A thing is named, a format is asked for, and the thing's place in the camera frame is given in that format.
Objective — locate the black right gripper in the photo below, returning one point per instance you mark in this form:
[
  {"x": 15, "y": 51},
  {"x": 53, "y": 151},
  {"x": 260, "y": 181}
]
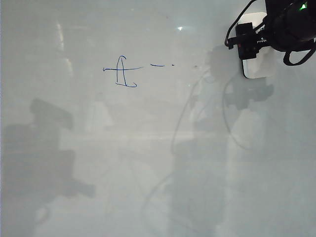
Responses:
[{"x": 247, "y": 37}]

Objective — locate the white rounded whiteboard eraser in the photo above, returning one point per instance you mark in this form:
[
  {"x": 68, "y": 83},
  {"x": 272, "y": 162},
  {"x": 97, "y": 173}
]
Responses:
[{"x": 256, "y": 69}]

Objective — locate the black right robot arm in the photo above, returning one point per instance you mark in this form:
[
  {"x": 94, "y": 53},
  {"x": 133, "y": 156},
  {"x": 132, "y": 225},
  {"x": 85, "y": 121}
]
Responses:
[{"x": 291, "y": 24}]

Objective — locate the glossy white whiteboard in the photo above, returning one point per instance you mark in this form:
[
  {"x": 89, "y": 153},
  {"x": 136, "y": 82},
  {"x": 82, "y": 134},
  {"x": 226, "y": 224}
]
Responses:
[{"x": 123, "y": 148}]

